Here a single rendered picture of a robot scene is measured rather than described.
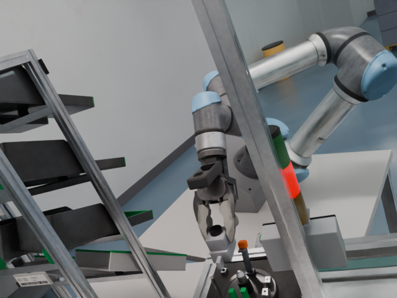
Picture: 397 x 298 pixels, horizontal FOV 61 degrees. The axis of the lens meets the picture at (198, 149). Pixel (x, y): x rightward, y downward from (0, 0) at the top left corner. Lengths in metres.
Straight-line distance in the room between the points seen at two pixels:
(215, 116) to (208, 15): 0.43
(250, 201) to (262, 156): 0.86
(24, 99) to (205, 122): 0.39
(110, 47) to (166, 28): 1.11
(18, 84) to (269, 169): 0.49
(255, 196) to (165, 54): 3.92
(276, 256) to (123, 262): 0.38
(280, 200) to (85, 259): 0.58
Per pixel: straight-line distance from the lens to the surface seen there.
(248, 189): 1.31
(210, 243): 0.76
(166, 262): 0.95
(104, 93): 4.21
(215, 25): 0.42
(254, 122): 0.43
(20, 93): 0.72
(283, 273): 0.91
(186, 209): 1.57
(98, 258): 0.95
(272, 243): 0.58
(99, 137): 4.08
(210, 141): 0.79
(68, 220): 0.73
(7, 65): 0.67
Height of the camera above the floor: 1.59
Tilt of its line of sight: 19 degrees down
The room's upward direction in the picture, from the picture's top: 23 degrees counter-clockwise
